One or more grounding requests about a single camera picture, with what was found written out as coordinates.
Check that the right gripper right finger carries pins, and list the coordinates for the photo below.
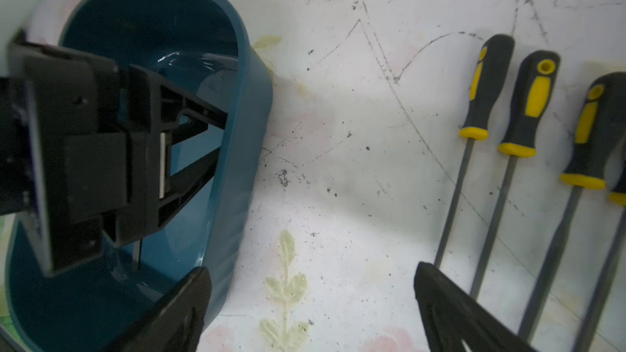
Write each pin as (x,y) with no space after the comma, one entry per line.
(454,321)

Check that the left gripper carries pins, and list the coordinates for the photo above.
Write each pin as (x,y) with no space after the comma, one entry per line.
(65,163)

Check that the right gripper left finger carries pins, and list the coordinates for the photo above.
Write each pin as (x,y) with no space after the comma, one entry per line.
(175,322)

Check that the teal plastic storage box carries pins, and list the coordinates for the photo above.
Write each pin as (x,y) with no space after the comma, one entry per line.
(203,47)

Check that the file tool yellow black handle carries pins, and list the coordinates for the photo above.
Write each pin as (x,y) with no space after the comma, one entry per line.
(136,255)
(487,84)
(607,274)
(532,92)
(600,127)

